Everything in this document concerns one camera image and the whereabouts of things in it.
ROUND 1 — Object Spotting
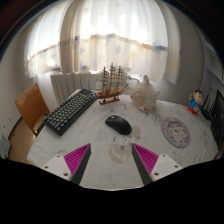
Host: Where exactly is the round purple printed mouse pad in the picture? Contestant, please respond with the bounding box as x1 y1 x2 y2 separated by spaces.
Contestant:
160 116 191 149

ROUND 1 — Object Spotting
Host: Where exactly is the white star-print curtain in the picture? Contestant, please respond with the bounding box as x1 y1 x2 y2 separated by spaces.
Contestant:
24 0 181 85

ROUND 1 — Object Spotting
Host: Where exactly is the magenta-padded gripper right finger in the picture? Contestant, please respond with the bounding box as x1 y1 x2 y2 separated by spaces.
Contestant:
131 143 184 186

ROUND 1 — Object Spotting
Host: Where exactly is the black monitor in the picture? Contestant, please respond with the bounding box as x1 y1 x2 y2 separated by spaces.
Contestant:
209 89 224 151

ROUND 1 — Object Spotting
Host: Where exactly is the white printed tablecloth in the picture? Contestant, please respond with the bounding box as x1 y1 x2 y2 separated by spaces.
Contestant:
26 88 219 192

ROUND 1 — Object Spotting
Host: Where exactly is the cartoon boy figurine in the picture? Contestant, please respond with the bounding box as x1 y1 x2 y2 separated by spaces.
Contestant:
188 89 205 116

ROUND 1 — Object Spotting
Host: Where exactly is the wooden model sailing ship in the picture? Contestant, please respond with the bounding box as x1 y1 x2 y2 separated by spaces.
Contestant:
95 62 130 106

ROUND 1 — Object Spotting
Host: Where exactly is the black mechanical keyboard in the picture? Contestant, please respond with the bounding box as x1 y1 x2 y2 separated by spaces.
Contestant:
43 88 98 137

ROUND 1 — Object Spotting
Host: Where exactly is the wooden chair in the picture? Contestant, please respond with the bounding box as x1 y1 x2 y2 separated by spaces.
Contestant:
14 82 51 136

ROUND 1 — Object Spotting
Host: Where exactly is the white radiator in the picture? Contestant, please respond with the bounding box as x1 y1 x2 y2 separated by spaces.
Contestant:
49 71 102 106

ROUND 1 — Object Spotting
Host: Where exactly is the black computer mouse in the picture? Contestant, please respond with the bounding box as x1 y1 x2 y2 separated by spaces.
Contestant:
104 114 133 136

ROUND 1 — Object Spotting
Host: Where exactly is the large white conch shell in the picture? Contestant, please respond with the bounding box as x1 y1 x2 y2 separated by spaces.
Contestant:
129 74 161 114

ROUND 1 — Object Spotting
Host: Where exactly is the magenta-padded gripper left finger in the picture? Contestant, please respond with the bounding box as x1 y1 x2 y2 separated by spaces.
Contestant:
41 143 92 186

